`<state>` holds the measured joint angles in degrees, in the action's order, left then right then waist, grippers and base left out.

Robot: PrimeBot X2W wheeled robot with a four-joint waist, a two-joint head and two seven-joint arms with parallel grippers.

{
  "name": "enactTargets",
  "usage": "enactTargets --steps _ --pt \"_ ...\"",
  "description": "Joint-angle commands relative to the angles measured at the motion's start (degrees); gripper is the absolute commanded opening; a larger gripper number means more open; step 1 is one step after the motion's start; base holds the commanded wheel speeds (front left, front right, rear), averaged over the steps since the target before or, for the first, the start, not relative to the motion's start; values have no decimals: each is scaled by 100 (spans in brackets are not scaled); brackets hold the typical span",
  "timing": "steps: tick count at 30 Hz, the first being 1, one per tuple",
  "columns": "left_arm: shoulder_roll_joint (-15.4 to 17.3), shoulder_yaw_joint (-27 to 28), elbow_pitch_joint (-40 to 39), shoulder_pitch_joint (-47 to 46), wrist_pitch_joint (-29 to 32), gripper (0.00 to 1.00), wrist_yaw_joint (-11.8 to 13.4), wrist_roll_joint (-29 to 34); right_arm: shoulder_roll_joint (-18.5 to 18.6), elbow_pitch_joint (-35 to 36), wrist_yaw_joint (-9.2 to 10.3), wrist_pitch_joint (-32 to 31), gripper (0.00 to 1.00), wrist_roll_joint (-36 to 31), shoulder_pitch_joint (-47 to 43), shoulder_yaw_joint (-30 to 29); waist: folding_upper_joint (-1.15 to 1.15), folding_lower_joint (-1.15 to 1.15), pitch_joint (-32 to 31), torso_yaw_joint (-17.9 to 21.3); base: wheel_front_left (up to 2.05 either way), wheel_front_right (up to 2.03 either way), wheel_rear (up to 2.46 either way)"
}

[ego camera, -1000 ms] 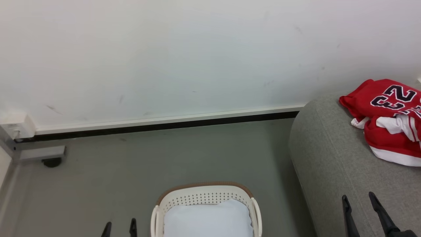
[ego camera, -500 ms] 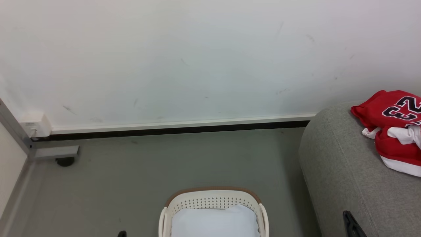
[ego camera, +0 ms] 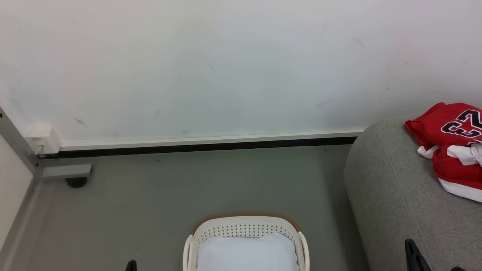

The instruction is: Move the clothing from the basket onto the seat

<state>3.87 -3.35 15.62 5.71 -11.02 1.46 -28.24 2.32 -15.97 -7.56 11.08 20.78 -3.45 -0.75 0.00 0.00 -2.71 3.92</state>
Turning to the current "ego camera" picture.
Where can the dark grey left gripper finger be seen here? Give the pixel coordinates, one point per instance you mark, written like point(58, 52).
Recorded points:
point(131, 265)

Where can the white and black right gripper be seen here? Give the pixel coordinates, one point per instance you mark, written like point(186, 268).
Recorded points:
point(457, 269)

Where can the red and white jersey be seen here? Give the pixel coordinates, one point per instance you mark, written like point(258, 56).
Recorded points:
point(452, 165)

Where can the grey fabric sofa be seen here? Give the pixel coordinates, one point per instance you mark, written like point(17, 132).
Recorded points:
point(391, 195)

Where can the white cushion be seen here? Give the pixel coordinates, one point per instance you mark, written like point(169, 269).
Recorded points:
point(246, 254)

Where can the cream plastic laundry basket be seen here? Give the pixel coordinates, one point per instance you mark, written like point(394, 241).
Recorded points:
point(244, 226)

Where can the black baseboard strip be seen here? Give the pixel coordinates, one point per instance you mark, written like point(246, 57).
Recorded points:
point(203, 147)

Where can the black round frame foot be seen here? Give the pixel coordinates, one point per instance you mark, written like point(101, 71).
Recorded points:
point(76, 182)

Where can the white wall socket box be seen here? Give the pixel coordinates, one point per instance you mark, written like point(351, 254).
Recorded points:
point(43, 137)

